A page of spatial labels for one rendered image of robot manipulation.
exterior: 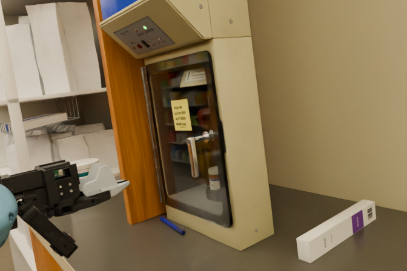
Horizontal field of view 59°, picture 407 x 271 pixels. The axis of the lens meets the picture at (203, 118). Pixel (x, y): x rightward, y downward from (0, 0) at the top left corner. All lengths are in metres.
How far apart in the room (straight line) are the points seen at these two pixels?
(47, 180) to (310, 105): 0.80
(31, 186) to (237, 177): 0.41
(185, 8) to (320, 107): 0.57
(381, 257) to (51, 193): 0.62
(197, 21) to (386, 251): 0.60
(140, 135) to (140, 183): 0.14
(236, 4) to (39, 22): 1.32
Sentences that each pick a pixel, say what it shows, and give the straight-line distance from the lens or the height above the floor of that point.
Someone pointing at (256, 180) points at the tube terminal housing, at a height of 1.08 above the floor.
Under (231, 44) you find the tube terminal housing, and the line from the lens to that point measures 0.80.
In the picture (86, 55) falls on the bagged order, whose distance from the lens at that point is 2.10.
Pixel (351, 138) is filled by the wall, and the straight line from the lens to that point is 1.10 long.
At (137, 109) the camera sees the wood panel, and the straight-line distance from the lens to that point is 1.08.
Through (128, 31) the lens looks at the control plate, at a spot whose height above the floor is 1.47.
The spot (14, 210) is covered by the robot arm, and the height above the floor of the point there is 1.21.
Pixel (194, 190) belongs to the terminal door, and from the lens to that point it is 0.91.
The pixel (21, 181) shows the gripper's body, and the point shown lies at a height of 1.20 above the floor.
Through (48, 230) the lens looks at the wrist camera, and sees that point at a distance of 0.67.
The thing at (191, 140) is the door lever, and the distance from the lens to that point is 0.78.
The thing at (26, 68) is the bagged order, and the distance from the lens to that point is 2.04.
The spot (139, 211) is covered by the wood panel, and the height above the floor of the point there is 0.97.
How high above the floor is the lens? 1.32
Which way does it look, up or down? 6 degrees down
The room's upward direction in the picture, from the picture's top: 8 degrees counter-clockwise
